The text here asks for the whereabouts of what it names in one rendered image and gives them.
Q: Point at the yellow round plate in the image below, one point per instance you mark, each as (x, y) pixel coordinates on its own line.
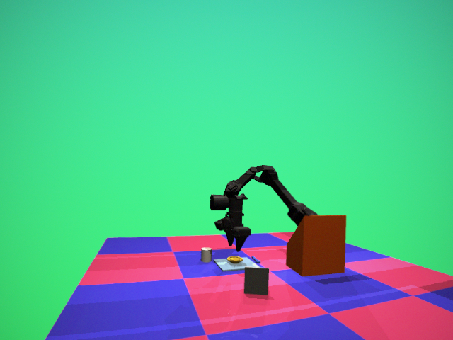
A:
(234, 259)

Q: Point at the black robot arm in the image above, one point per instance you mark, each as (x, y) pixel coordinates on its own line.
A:
(234, 202)

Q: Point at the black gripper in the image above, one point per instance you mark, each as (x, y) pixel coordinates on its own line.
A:
(238, 231)

